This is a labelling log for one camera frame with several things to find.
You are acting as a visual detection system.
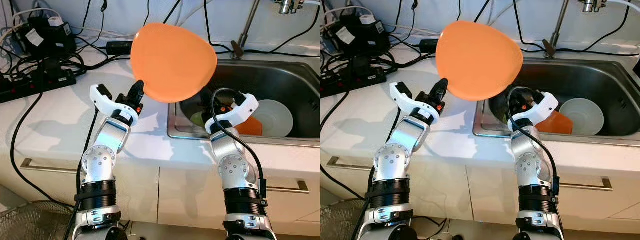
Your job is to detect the orange plastic bowl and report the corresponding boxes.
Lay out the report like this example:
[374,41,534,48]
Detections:
[537,111,574,135]
[234,116,264,137]

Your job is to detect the orange plastic plate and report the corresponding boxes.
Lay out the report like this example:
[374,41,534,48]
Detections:
[435,20,524,102]
[130,22,218,104]

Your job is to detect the cream kitchen cabinet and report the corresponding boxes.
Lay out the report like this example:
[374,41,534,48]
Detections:
[0,145,321,236]
[320,145,640,233]

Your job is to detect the black power adapter brick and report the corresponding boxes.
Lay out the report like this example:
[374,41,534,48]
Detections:
[106,41,134,56]
[418,39,440,54]

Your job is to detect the stainless steel sink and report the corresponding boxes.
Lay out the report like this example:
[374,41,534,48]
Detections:
[166,57,321,149]
[472,56,640,147]

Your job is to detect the white ribbed bowl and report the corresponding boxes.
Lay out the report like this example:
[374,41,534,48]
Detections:
[252,99,295,139]
[558,97,605,137]

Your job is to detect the chrome gooseneck faucet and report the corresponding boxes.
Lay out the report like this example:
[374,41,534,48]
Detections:
[542,0,612,59]
[230,0,307,60]

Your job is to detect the black power strip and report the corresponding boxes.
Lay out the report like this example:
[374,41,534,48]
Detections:
[0,67,77,104]
[320,66,387,99]

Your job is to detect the black charger with white labels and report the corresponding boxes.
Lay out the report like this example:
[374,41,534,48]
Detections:
[334,14,392,57]
[19,16,77,58]

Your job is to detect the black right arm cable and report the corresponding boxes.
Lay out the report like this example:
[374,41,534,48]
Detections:
[210,88,268,201]
[506,86,561,198]

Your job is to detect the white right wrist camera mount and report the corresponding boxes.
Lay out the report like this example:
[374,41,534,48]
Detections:
[205,92,260,135]
[506,91,560,133]

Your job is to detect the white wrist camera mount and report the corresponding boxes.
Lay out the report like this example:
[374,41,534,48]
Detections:
[506,91,560,133]
[205,92,260,135]
[389,82,440,125]
[89,83,140,126]

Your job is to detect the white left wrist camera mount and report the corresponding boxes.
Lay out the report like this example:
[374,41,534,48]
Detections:
[89,83,140,126]
[389,82,440,125]

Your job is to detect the black wall cable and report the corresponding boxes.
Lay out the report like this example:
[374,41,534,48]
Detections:
[202,0,233,53]
[270,15,321,53]
[582,10,635,52]
[512,0,546,51]

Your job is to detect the black adapter cable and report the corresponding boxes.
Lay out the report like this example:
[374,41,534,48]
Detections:
[472,0,491,23]
[162,0,181,23]

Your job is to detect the long metal cabinet handle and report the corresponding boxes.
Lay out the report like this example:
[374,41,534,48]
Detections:
[20,158,83,176]
[558,176,614,192]
[265,180,311,195]
[324,156,376,173]

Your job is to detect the black power strip cord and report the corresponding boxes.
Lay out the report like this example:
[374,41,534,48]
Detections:
[320,90,366,201]
[10,90,51,203]

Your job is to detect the grey wire fan guard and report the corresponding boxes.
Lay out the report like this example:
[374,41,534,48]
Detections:
[0,201,76,240]
[320,200,373,240]

